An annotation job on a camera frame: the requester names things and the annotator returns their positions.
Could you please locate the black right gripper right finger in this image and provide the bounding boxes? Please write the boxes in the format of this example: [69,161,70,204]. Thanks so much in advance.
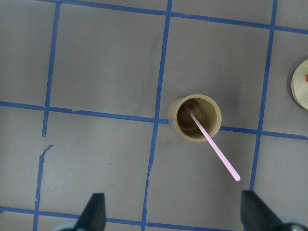
[241,190,284,231]

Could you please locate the bamboo cylinder holder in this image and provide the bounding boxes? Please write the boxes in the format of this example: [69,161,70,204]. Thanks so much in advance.
[167,94,222,142]

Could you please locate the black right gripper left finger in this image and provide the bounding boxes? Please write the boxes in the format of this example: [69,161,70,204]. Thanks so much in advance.
[75,193,106,231]

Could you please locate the pink chopstick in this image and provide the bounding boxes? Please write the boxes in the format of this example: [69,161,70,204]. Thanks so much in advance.
[185,105,241,182]

